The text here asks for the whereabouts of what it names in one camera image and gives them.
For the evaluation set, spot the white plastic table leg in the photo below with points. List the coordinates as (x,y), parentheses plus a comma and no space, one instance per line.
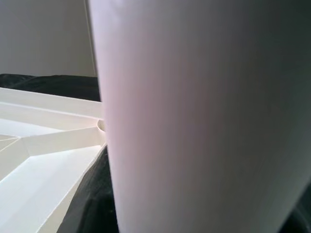
(194,109)

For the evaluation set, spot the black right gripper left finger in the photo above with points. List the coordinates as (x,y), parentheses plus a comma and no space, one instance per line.
(97,206)

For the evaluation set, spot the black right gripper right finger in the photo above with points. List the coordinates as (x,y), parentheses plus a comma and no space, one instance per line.
(303,218)

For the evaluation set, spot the white plastic table top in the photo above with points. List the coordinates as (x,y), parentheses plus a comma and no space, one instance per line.
(36,170)

